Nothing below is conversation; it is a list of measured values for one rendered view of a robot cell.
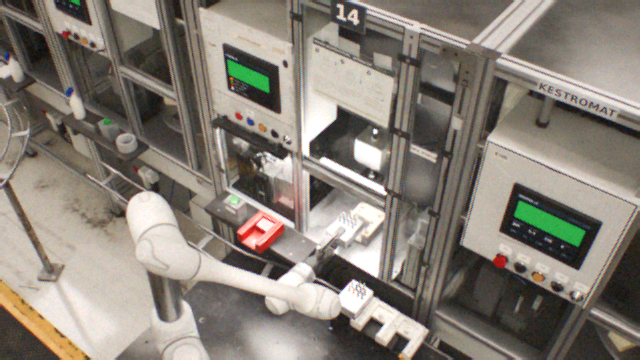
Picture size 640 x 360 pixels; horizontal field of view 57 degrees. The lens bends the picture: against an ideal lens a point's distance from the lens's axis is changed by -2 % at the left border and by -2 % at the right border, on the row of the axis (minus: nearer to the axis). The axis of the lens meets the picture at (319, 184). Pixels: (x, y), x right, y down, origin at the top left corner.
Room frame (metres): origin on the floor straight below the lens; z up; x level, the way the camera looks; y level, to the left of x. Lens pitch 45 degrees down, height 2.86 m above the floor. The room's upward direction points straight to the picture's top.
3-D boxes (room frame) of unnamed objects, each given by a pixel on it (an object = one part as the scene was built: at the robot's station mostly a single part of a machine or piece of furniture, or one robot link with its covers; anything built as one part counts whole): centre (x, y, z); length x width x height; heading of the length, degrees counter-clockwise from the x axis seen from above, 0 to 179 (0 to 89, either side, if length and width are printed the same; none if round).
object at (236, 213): (1.75, 0.35, 0.97); 0.08 x 0.08 x 0.12; 53
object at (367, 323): (1.26, -0.23, 0.84); 0.36 x 0.14 x 0.10; 53
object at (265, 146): (1.77, 0.27, 1.37); 0.36 x 0.04 x 0.04; 53
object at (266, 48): (1.88, 0.19, 1.60); 0.42 x 0.29 x 0.46; 53
